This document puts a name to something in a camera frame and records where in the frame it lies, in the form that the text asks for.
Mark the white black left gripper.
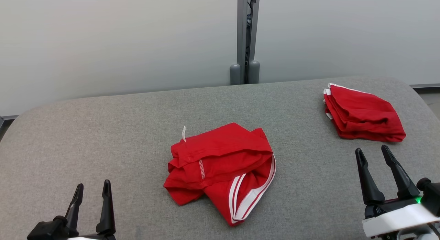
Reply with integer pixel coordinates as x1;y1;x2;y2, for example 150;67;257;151
65;180;117;240

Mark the red white jersey garment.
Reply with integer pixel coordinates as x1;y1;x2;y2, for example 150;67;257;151
322;83;407;143
163;122;277;227

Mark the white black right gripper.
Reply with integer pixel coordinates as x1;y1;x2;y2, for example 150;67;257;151
355;145;440;238

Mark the grey aluminium wall post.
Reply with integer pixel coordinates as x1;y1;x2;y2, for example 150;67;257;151
230;0;261;86

